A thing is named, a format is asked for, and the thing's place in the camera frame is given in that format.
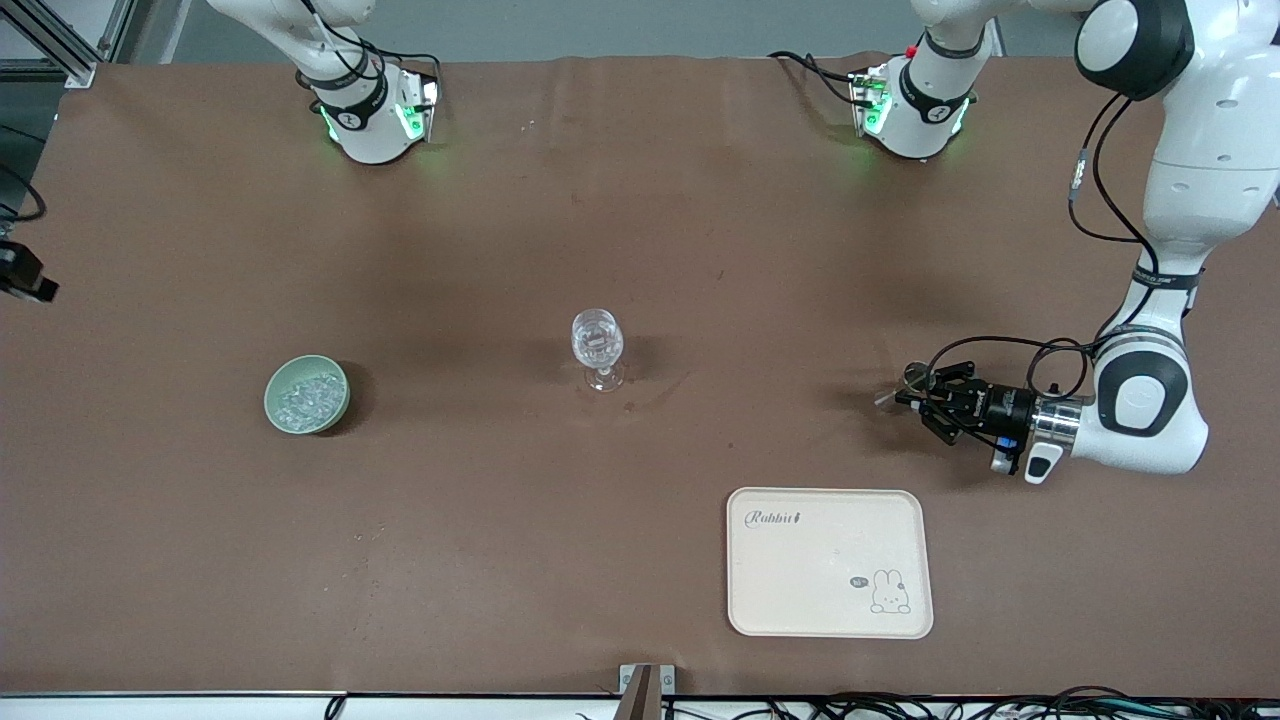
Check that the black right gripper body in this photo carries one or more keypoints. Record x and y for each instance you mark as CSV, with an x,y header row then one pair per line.
x,y
22,270

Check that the white table edge rail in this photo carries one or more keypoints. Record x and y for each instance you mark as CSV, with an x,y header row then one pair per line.
x,y
150,708

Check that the clear wine glass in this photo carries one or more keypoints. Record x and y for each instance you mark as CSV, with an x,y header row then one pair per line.
x,y
597,340

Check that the silver metal bracket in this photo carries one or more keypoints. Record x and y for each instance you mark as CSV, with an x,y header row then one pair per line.
x,y
667,680

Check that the green ceramic bowl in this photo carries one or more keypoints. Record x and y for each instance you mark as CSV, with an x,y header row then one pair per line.
x,y
343,402

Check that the cream rabbit print tray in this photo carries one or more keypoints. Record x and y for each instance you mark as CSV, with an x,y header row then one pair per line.
x,y
800,580

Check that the silver right base connector bracket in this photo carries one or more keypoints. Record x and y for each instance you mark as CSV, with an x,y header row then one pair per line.
x,y
428,100

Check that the brown camera pole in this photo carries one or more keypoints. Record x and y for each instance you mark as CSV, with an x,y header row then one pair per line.
x,y
640,700

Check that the silver base connector bracket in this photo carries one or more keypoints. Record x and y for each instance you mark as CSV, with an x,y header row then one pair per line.
x,y
862,95
428,100

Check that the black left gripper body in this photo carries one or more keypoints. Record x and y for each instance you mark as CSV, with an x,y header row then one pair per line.
x,y
1006,408

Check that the clear ice cubes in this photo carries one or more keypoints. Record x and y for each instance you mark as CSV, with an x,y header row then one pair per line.
x,y
305,400

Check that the silver left base connector bracket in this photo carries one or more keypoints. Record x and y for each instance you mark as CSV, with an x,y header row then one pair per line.
x,y
862,95

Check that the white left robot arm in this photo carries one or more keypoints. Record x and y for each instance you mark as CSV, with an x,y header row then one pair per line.
x,y
1200,150

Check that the aluminium frame profile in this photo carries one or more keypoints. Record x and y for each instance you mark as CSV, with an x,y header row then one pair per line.
x,y
78,72

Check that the steel jigger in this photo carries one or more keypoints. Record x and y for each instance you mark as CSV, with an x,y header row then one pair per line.
x,y
912,377

